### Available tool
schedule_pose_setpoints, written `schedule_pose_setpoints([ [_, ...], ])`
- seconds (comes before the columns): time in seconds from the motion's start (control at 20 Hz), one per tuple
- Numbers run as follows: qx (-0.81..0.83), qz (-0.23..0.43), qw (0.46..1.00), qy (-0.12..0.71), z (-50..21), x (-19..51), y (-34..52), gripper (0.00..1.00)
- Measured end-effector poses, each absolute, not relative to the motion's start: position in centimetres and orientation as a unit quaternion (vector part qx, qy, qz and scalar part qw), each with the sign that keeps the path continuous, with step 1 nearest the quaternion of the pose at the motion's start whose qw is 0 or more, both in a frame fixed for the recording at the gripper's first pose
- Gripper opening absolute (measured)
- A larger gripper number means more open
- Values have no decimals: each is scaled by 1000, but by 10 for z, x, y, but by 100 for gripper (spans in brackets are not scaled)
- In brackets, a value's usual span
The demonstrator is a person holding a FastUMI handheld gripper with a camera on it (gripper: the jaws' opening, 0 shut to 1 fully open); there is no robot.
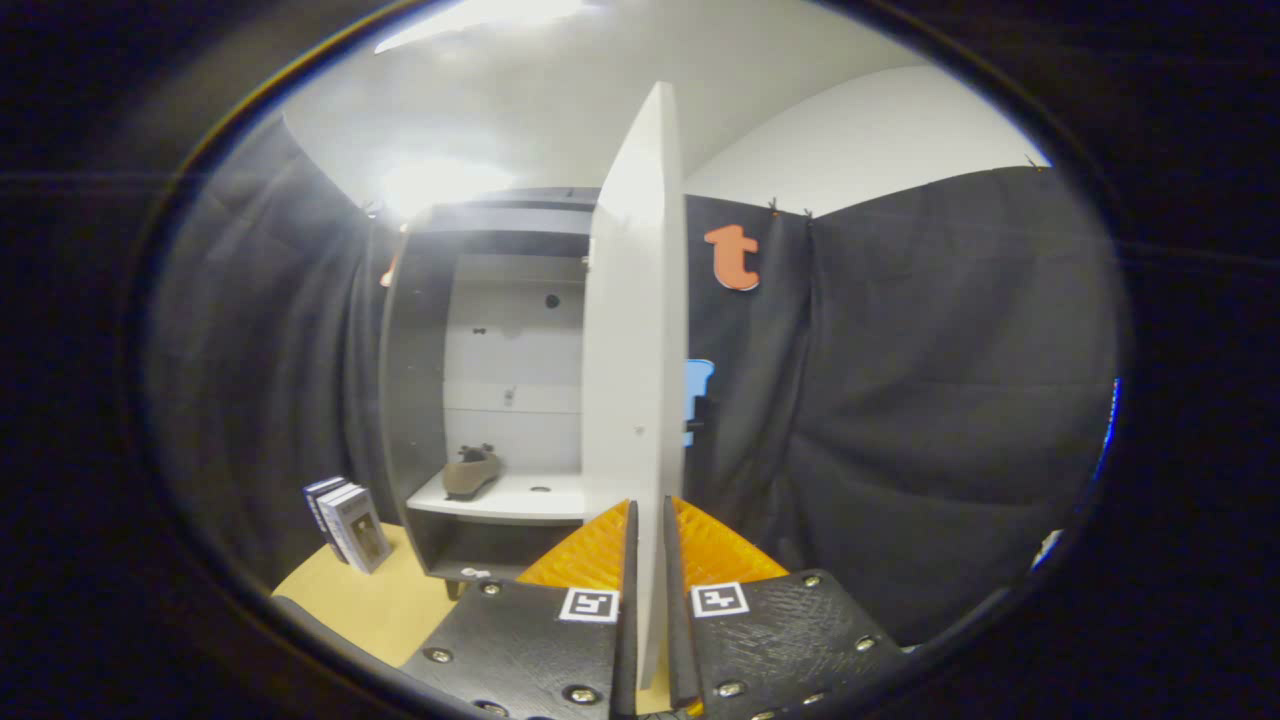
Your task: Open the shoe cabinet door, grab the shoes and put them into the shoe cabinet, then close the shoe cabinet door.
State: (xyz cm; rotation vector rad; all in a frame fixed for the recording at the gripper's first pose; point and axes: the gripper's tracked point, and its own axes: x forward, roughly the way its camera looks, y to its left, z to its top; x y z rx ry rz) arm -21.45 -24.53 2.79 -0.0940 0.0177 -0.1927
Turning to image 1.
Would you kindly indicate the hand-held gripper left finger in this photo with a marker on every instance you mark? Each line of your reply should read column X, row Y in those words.
column 628, row 620

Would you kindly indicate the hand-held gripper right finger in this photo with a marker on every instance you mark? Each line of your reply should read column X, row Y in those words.
column 676, row 630

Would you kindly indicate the brown fuzzy shoe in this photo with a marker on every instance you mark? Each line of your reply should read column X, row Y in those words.
column 470, row 475

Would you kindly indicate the white shoe cabinet door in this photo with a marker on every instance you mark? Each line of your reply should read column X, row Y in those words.
column 635, row 350

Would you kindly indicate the grey shoe cabinet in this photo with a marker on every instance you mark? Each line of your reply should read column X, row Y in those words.
column 410, row 350

